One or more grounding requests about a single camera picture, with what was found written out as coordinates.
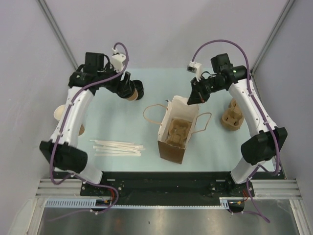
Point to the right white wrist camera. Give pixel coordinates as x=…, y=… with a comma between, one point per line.
x=196, y=68

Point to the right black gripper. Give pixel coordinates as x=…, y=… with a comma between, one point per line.
x=197, y=95

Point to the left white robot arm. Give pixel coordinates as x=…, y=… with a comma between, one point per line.
x=61, y=150

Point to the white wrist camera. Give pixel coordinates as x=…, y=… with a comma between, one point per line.
x=196, y=68
x=118, y=60

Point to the single brown cup carrier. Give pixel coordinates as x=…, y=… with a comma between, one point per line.
x=178, y=132

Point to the white slotted cable duct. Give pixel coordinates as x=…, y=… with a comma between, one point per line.
x=80, y=203

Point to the brown paper bag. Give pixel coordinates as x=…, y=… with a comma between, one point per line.
x=176, y=108

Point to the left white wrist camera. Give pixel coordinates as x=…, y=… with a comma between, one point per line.
x=118, y=60

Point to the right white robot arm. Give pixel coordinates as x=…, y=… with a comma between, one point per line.
x=266, y=138

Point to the stack of black lids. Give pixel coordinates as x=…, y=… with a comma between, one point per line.
x=140, y=89

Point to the white wrapped straws bundle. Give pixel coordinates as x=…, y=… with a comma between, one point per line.
x=116, y=148

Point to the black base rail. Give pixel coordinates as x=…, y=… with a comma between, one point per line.
x=166, y=188

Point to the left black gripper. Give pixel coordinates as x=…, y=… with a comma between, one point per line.
x=121, y=89

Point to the brown paper cup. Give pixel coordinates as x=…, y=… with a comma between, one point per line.
x=134, y=96

